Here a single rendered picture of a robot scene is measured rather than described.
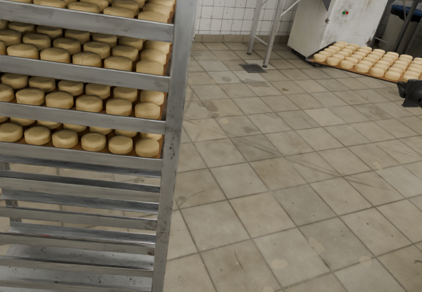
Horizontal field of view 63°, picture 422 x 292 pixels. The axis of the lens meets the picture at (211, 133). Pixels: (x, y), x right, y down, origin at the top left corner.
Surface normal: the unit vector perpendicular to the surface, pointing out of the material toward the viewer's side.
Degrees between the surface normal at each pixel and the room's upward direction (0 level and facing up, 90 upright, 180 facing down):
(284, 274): 0
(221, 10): 90
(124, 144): 0
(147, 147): 0
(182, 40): 90
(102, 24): 90
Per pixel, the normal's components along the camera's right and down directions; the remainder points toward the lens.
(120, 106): 0.15, -0.83
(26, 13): 0.01, 0.55
